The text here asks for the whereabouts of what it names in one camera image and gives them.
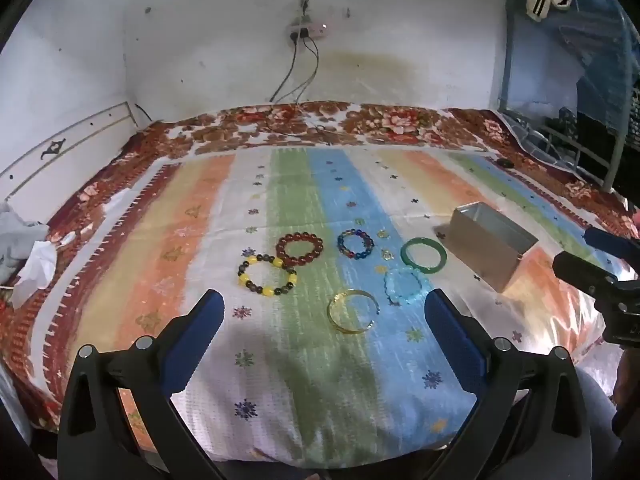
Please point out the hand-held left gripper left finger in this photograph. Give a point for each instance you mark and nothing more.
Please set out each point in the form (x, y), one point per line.
(200, 330)

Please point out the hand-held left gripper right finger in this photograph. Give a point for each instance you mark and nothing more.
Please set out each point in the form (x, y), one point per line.
(450, 335)

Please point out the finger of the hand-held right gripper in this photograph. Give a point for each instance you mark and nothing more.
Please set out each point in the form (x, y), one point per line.
(580, 269)
(610, 243)

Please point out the silver metal box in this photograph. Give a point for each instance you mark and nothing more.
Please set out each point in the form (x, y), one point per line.
(480, 255)

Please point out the green jade bangle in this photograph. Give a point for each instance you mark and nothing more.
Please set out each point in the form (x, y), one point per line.
(406, 260)

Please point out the gold metal bangle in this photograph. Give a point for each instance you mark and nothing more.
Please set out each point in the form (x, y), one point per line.
(334, 317)

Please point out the person's grey trouser leg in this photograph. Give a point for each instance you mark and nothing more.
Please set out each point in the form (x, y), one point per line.
(595, 410)

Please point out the small black round object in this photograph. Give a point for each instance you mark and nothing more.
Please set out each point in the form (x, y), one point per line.
(505, 162)

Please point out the striped pastel bed sheet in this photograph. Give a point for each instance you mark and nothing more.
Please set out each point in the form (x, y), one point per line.
(300, 200)

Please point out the white crumpled tissue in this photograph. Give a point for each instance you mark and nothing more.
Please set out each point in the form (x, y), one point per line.
(35, 270)

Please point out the blue hanging cloth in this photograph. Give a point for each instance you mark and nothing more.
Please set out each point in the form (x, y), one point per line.
(550, 60)

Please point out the grey cloth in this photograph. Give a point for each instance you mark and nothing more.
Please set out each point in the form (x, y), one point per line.
(15, 240)

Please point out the white headboard panel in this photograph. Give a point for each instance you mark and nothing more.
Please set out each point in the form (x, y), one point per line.
(75, 135)

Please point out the red floral blanket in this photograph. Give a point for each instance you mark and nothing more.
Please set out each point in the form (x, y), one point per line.
(300, 120)

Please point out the wall socket with plug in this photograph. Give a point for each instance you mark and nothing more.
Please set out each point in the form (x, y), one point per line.
(303, 6)

